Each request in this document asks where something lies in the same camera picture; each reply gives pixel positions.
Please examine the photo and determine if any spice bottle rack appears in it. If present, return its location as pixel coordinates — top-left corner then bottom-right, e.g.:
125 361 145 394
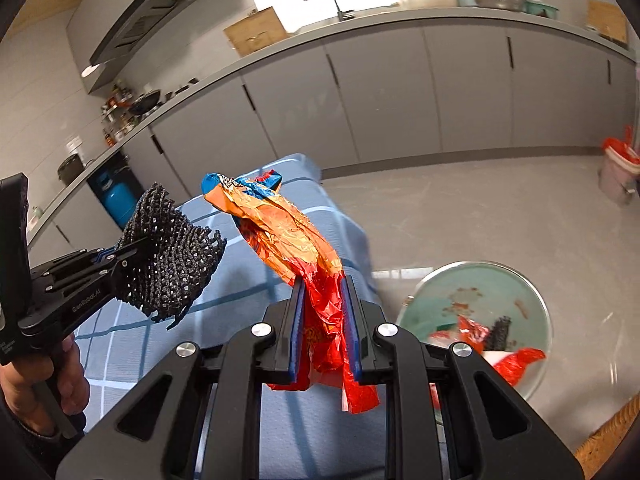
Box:
100 82 138 146

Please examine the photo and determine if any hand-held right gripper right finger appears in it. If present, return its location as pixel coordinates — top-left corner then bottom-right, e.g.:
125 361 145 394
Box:
342 275 586 480

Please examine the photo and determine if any wooden cutting board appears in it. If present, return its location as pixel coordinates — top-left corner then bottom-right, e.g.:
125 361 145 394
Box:
585 0 630 45

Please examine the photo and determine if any green plastic container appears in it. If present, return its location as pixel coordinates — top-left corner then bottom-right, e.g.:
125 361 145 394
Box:
522 0 560 18

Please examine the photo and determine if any orange red snack wrapper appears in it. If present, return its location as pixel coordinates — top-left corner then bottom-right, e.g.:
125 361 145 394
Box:
201 170 382 415

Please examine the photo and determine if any grey kitchen cabinet counter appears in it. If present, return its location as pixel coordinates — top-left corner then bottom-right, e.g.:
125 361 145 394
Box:
27 7 640 261

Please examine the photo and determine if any red trash bag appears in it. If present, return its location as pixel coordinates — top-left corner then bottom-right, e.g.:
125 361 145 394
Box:
600 125 640 171

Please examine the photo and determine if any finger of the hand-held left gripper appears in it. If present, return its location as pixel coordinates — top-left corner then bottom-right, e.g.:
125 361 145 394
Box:
30 246 123 286
20 252 146 336

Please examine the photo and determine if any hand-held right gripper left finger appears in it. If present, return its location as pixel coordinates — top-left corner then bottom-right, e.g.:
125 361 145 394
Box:
55 276 307 480

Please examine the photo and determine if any red lidded white bucket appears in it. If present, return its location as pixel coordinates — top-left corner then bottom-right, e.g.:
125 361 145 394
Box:
597 152 638 207

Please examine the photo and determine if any person's left hand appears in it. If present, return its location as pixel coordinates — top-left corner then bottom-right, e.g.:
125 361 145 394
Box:
0 335 92 441

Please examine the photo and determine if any dark cooking pot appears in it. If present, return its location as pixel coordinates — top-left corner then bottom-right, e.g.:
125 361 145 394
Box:
57 154 85 186

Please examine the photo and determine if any black wok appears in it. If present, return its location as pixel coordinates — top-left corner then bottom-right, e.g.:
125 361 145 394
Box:
129 89 162 113

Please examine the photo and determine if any range hood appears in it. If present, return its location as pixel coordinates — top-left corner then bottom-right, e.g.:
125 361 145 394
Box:
67 0 241 93

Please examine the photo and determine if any woven wicker mat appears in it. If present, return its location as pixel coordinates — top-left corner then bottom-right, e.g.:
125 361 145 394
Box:
575 392 640 466

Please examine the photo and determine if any cardboard box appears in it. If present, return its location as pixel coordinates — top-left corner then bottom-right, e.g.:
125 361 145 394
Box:
223 6 296 57

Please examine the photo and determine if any round glass bin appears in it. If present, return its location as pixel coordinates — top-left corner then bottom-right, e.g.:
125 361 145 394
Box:
395 260 551 426

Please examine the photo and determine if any blue gas cylinder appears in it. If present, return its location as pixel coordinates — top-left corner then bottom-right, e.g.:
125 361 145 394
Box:
97 170 138 228

